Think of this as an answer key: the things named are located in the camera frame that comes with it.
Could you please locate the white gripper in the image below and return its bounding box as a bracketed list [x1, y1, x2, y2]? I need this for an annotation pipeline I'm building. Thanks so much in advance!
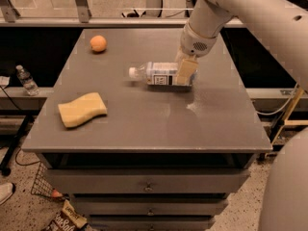
[174, 21, 218, 85]

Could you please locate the blue plastic bottle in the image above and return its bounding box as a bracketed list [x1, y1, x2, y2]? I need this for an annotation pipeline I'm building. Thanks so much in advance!
[128, 62, 197, 86]

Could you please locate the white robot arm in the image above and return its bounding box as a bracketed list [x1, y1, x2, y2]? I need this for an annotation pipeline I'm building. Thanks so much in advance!
[176, 0, 308, 231]

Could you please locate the yellow sponge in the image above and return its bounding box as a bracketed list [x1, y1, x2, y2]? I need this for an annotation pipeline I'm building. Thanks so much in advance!
[58, 92, 107, 128]

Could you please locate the small clear water bottle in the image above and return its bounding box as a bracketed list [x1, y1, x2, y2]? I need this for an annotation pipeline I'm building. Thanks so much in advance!
[16, 65, 39, 96]

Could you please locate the orange fruit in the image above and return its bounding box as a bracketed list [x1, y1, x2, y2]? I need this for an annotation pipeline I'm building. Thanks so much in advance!
[90, 36, 107, 52]

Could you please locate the grey drawer cabinet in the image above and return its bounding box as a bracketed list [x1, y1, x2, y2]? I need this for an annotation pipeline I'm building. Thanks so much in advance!
[23, 29, 270, 231]

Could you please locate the yellow metal stand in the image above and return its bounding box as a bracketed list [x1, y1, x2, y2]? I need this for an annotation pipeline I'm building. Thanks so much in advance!
[269, 87, 308, 144]

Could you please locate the top drawer knob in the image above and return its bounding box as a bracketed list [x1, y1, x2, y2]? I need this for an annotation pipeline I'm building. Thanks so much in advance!
[143, 183, 153, 193]

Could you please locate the drawer knob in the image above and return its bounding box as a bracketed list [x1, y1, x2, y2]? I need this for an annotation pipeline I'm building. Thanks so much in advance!
[147, 209, 155, 217]
[143, 183, 153, 193]

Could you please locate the middle drawer knob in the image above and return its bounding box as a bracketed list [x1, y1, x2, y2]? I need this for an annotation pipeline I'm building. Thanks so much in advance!
[147, 209, 155, 217]

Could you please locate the snack bag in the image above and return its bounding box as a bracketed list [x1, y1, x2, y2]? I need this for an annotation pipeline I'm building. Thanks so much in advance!
[41, 200, 88, 231]

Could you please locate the white shoe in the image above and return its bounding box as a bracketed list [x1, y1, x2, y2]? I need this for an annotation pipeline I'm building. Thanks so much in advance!
[0, 182, 15, 205]

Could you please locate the metal railing frame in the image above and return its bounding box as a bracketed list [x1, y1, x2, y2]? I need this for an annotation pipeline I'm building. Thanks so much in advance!
[0, 0, 244, 29]

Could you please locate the wire basket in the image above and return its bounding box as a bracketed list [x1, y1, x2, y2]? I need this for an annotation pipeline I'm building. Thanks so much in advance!
[31, 163, 64, 199]

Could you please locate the black cable on floor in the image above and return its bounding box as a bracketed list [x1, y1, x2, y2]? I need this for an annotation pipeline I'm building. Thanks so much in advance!
[14, 147, 41, 167]

